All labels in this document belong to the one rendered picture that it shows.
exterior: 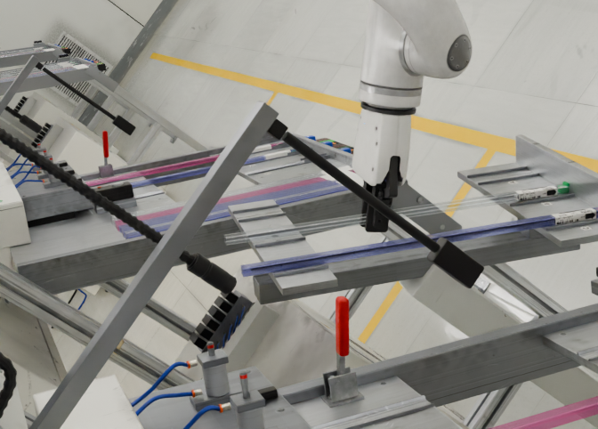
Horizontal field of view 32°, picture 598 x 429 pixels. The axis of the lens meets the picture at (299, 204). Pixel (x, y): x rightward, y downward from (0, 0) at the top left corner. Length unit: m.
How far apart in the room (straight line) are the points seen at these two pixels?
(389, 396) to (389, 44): 0.49
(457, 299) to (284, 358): 0.72
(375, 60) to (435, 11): 0.13
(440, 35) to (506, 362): 0.40
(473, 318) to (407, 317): 1.58
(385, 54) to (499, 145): 1.93
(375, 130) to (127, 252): 0.59
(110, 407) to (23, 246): 1.03
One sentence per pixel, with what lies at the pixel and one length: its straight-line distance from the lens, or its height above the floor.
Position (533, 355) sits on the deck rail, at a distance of 1.23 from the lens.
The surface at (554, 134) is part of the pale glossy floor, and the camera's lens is 3.12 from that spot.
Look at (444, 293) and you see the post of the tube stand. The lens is 1.52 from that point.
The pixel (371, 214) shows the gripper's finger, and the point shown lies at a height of 0.95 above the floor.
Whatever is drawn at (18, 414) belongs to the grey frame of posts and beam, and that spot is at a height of 1.32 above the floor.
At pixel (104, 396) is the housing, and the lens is 1.00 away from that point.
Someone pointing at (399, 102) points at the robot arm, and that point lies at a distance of 1.40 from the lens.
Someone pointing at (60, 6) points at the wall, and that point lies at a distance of 8.45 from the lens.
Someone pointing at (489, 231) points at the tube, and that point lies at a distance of 1.41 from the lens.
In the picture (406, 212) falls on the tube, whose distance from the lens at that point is 1.48.
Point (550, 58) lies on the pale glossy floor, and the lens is 3.41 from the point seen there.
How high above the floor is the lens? 1.59
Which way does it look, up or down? 22 degrees down
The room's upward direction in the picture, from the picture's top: 54 degrees counter-clockwise
